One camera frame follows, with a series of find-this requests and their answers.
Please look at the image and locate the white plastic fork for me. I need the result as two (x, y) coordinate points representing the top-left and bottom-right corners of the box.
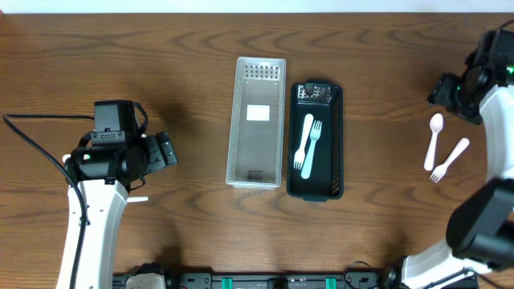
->
(294, 113), (314, 169)

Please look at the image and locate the mint green plastic fork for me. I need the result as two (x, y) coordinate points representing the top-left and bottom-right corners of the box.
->
(300, 120), (322, 179)

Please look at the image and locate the white plastic basket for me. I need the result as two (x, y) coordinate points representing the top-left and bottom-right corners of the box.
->
(226, 56), (286, 190)

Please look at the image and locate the black plastic basket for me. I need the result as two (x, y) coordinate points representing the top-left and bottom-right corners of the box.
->
(286, 79), (344, 201)

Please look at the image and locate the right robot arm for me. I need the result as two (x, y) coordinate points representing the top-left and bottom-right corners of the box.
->
(387, 62), (513, 288)

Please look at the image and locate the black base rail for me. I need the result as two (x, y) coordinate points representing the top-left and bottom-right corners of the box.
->
(112, 263), (381, 289)

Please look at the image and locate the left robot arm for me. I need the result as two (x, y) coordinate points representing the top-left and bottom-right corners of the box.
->
(57, 132), (177, 288)

